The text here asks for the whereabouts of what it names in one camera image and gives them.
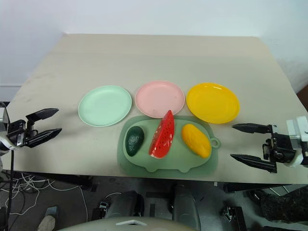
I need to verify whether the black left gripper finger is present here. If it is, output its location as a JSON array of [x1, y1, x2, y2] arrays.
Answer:
[[24, 128, 63, 148], [25, 108, 60, 124]]

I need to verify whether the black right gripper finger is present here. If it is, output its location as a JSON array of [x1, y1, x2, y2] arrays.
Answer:
[[230, 154, 278, 174], [231, 123, 274, 134]]

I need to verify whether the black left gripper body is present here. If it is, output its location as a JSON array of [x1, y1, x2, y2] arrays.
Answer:
[[6, 119, 39, 148]]

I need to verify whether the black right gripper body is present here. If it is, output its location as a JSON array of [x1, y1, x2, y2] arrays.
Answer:
[[262, 124, 297, 166]]

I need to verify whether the yellow plate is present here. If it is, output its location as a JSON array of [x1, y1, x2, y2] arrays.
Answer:
[[186, 82, 241, 125]]

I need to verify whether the mint green plate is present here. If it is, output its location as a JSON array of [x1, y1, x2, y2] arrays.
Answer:
[[77, 86, 133, 127]]

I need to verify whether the pink plate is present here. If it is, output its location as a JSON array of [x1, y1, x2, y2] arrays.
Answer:
[[134, 81, 186, 119]]

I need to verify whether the camouflage trouser leg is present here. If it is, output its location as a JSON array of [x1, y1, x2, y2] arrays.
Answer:
[[259, 184, 308, 222]]

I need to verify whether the yellow toy mango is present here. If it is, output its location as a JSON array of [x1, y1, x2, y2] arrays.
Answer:
[[181, 123, 212, 159]]

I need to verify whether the grey shoe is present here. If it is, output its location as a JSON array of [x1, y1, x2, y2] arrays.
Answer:
[[37, 205, 60, 231]]

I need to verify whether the green silicone mat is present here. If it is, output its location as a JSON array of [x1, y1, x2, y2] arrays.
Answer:
[[117, 115, 221, 175]]

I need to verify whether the dark rounded robot leg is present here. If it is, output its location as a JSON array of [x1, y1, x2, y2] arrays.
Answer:
[[103, 191, 145, 220], [171, 183, 202, 231]]

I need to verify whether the dark green toy avocado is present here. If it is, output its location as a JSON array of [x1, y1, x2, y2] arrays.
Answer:
[[125, 126, 146, 157]]

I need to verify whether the red toy watermelon slice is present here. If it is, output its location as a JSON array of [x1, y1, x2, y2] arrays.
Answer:
[[148, 110, 175, 160]]

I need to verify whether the grey robot torso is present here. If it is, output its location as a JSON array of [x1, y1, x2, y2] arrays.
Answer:
[[57, 216, 194, 231]]

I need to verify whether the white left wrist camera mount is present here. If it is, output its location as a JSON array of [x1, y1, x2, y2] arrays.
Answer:
[[0, 102, 15, 157]]

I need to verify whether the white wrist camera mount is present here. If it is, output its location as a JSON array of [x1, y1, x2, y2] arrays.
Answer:
[[286, 116, 308, 168], [0, 102, 15, 157]]

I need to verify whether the black table frame bar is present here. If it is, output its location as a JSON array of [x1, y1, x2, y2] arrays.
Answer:
[[223, 183, 299, 193], [33, 172, 100, 193]]

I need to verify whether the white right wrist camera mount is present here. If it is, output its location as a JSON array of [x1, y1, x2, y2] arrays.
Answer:
[[286, 116, 308, 168]]

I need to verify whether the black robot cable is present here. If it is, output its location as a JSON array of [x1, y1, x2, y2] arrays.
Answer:
[[3, 149, 15, 231]]

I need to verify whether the white floor cable tangle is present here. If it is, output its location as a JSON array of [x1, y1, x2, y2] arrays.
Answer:
[[0, 173, 56, 215]]

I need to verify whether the black floor bracket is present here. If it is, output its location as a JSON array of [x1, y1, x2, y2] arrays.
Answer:
[[220, 206, 246, 231]]

